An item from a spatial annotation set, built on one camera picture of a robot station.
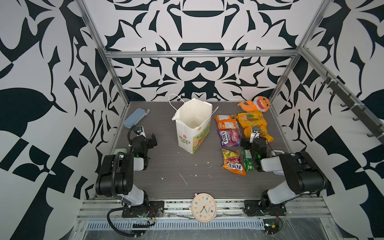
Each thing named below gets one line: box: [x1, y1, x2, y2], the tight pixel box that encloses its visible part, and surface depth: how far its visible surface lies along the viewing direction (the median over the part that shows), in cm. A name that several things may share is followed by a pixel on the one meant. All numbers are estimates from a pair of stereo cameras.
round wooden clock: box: [191, 192, 217, 223], surface depth 74 cm
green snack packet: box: [242, 149, 255, 172], surface depth 91 cm
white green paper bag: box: [168, 94, 219, 155], surface depth 87 cm
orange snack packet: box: [215, 114, 239, 130], surface depth 107 cm
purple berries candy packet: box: [217, 128, 242, 149], surface depth 100 cm
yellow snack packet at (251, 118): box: [237, 111, 268, 128], surface depth 107 cm
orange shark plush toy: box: [237, 96, 271, 112], surface depth 113 cm
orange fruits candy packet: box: [221, 148, 246, 176], surface depth 89 cm
